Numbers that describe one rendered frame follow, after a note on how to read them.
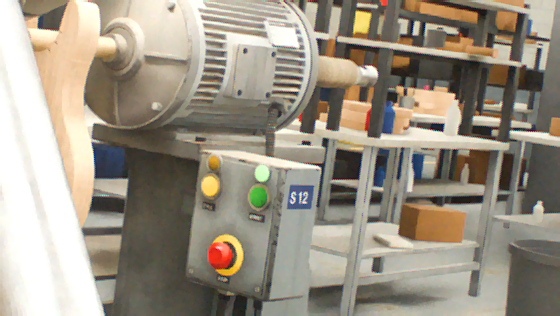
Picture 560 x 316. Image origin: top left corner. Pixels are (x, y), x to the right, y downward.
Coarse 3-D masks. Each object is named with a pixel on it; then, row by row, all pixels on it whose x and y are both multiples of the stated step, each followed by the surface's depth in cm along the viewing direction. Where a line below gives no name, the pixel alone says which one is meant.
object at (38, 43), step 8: (32, 32) 194; (40, 32) 196; (48, 32) 197; (56, 32) 199; (32, 40) 194; (40, 40) 195; (48, 40) 197; (104, 40) 206; (112, 40) 208; (32, 48) 195; (40, 48) 196; (104, 48) 206; (112, 48) 207; (96, 56) 206; (104, 56) 207
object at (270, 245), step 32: (224, 160) 197; (256, 160) 195; (224, 192) 197; (288, 192) 192; (192, 224) 202; (224, 224) 197; (256, 224) 194; (288, 224) 194; (192, 256) 201; (256, 256) 194; (288, 256) 195; (224, 288) 198; (256, 288) 194; (288, 288) 197
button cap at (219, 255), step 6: (210, 246) 196; (216, 246) 195; (222, 246) 194; (210, 252) 195; (216, 252) 195; (222, 252) 194; (228, 252) 194; (210, 258) 195; (216, 258) 195; (222, 258) 194; (228, 258) 194; (210, 264) 196; (216, 264) 195; (222, 264) 194
